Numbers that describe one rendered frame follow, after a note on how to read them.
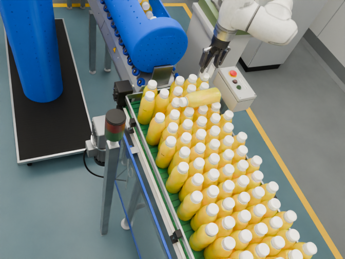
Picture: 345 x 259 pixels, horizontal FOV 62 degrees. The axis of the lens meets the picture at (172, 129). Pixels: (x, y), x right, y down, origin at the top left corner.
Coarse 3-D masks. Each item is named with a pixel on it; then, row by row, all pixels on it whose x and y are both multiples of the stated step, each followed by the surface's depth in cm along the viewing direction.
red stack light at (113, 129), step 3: (105, 120) 87; (105, 123) 88; (108, 123) 86; (123, 123) 88; (105, 126) 89; (108, 126) 87; (111, 126) 87; (114, 126) 86; (117, 126) 87; (120, 126) 87; (123, 126) 89; (108, 129) 89; (111, 129) 88; (114, 129) 88; (117, 129) 88; (120, 129) 89; (123, 129) 91; (111, 132) 89; (114, 132) 89; (117, 132) 89; (120, 132) 90
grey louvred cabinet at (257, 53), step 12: (300, 0) 252; (312, 0) 257; (324, 0) 263; (300, 12) 265; (312, 12) 271; (300, 24) 279; (300, 36) 296; (252, 48) 294; (264, 48) 291; (276, 48) 298; (288, 48) 306; (240, 60) 320; (252, 60) 300; (264, 60) 308; (276, 60) 316
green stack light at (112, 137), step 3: (105, 129) 91; (105, 132) 91; (108, 132) 90; (123, 132) 92; (105, 135) 93; (108, 135) 91; (111, 135) 90; (114, 135) 90; (117, 135) 91; (120, 135) 92; (123, 135) 94; (108, 138) 92; (111, 138) 92; (114, 138) 92; (117, 138) 92; (120, 138) 93; (111, 141) 93; (114, 141) 93
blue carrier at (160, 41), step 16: (112, 0) 142; (128, 0) 134; (160, 0) 156; (112, 16) 146; (128, 16) 131; (144, 16) 127; (160, 16) 158; (128, 32) 130; (144, 32) 123; (160, 32) 126; (176, 32) 129; (128, 48) 132; (144, 48) 129; (160, 48) 133; (176, 48) 138; (144, 64) 137; (160, 64) 142
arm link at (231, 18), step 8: (224, 0) 104; (232, 0) 101; (240, 0) 100; (248, 0) 100; (224, 8) 104; (232, 8) 102; (240, 8) 101; (248, 8) 101; (256, 8) 102; (224, 16) 106; (232, 16) 104; (240, 16) 103; (248, 16) 102; (224, 24) 108; (232, 24) 106; (240, 24) 105; (248, 24) 104
